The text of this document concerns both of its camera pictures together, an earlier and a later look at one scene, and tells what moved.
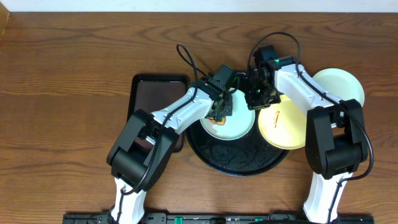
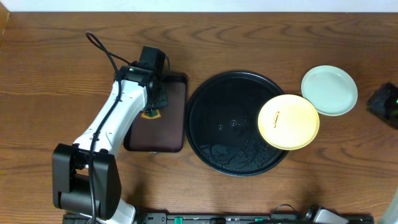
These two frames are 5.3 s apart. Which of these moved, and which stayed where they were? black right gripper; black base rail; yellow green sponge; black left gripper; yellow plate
Moved: black right gripper; yellow green sponge; black left gripper
Stayed: yellow plate; black base rail
